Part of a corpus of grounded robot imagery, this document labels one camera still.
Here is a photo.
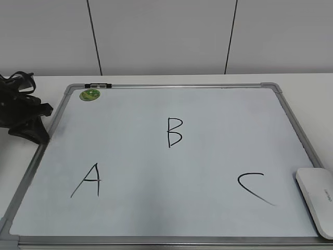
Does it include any black and silver frame clip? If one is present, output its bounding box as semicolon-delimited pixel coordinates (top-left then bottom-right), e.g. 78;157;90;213
84;83;112;89

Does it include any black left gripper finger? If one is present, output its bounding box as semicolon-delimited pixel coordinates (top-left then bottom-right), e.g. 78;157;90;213
8;117;50;144

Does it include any green round magnet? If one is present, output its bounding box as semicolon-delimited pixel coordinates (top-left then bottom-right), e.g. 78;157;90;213
79;89;100;102

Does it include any white board eraser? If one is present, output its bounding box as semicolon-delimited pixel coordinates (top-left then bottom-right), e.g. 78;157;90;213
296;168;332;240

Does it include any white board with grey frame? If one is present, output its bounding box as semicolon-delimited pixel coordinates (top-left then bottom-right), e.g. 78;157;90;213
1;83;332;249

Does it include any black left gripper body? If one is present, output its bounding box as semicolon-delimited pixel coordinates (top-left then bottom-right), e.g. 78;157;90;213
1;71;53;128

